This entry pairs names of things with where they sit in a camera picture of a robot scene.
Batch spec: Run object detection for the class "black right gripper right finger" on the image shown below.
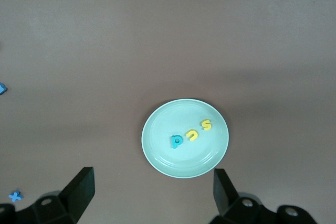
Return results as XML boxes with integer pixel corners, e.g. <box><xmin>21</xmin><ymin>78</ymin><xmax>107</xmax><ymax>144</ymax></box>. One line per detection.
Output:
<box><xmin>209</xmin><ymin>168</ymin><xmax>279</xmax><ymax>224</ymax></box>

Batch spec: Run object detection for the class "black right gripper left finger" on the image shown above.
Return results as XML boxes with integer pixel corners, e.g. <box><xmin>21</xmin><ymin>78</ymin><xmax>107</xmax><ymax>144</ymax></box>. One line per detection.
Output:
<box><xmin>15</xmin><ymin>166</ymin><xmax>95</xmax><ymax>224</ymax></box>

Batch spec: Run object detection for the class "yellow letter u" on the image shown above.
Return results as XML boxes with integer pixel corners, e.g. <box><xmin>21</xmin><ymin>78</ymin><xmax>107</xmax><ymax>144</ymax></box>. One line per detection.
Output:
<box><xmin>185</xmin><ymin>129</ymin><xmax>198</xmax><ymax>142</ymax></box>

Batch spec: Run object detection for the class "yellow letter s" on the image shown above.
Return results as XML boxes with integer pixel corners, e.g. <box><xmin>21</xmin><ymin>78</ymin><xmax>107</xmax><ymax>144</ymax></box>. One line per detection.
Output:
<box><xmin>200</xmin><ymin>119</ymin><xmax>212</xmax><ymax>132</ymax></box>

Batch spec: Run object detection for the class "teal letter p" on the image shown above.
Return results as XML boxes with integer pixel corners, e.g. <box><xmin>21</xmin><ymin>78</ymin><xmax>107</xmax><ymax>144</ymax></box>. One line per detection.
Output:
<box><xmin>170</xmin><ymin>134</ymin><xmax>183</xmax><ymax>150</ymax></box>

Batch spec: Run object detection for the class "pale green plate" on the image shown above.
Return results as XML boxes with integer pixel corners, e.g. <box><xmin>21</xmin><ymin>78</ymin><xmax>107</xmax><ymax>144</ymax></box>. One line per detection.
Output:
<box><xmin>141</xmin><ymin>98</ymin><xmax>229</xmax><ymax>179</ymax></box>

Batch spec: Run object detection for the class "blue letter x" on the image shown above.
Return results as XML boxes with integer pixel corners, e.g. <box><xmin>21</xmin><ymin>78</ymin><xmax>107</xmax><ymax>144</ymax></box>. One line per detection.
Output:
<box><xmin>8</xmin><ymin>190</ymin><xmax>24</xmax><ymax>202</ymax></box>

